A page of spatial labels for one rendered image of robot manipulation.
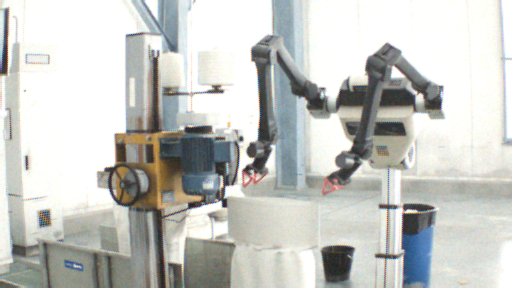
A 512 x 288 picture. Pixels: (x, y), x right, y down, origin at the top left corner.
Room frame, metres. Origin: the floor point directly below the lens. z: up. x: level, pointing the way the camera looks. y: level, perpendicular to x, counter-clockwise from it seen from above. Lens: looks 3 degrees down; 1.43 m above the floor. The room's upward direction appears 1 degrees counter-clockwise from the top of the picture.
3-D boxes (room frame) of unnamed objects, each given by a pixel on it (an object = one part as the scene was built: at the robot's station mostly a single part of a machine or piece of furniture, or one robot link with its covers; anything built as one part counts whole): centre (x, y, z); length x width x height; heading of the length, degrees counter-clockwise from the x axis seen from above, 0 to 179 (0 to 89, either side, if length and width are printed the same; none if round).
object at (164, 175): (2.84, 0.45, 1.18); 0.34 x 0.25 x 0.31; 149
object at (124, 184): (2.60, 0.56, 1.13); 0.18 x 0.11 x 0.18; 59
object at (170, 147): (2.70, 0.35, 1.27); 0.12 x 0.09 x 0.09; 149
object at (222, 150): (2.68, 0.15, 1.25); 0.10 x 0.08 x 0.12; 174
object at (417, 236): (4.92, -1.13, 0.32); 0.51 x 0.48 x 0.65; 149
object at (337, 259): (5.34, -0.62, 0.13); 0.30 x 0.30 x 0.26
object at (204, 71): (2.82, 0.19, 1.61); 0.17 x 0.17 x 0.17
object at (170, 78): (2.95, 0.41, 1.61); 0.15 x 0.14 x 0.17; 59
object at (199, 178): (2.69, 0.25, 1.21); 0.15 x 0.15 x 0.25
